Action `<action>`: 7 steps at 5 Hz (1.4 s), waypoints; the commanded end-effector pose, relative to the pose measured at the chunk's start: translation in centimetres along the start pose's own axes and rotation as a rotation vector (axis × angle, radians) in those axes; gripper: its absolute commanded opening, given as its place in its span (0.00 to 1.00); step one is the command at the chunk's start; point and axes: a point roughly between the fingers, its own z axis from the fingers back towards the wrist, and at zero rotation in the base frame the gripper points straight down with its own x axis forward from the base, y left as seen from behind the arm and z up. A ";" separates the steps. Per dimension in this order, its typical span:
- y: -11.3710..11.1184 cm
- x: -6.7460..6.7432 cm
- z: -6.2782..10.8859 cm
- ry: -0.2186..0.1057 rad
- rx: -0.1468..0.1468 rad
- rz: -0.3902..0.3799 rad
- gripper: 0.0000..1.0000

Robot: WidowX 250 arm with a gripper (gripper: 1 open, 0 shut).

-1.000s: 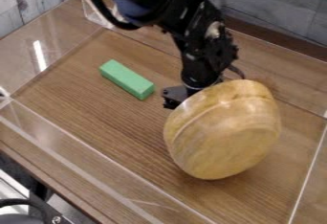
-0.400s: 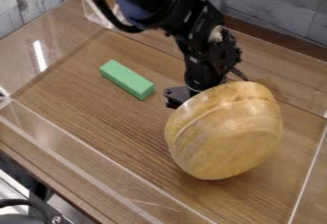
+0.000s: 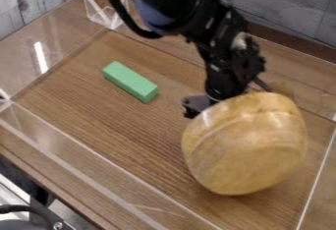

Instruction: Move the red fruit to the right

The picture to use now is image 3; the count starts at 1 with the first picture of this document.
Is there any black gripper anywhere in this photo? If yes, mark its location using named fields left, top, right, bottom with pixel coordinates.
left=181, top=81, right=248, bottom=119

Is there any wooden bowl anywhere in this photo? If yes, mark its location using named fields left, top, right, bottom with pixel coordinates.
left=181, top=92, right=306, bottom=196

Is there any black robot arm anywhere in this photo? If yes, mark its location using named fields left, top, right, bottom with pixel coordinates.
left=109, top=0, right=266, bottom=119

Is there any green rectangular block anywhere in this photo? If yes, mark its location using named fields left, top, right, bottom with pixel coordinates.
left=102, top=61, right=158, bottom=103

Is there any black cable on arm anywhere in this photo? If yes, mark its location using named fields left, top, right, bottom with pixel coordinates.
left=250, top=76, right=273, bottom=93

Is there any clear acrylic enclosure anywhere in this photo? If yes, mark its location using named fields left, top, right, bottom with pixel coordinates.
left=0, top=0, right=336, bottom=230

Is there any black metal bracket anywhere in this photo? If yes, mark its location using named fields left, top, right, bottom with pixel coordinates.
left=29, top=187, right=76, bottom=230

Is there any black cable lower left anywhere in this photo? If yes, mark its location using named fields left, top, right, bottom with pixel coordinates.
left=0, top=204, right=44, bottom=230

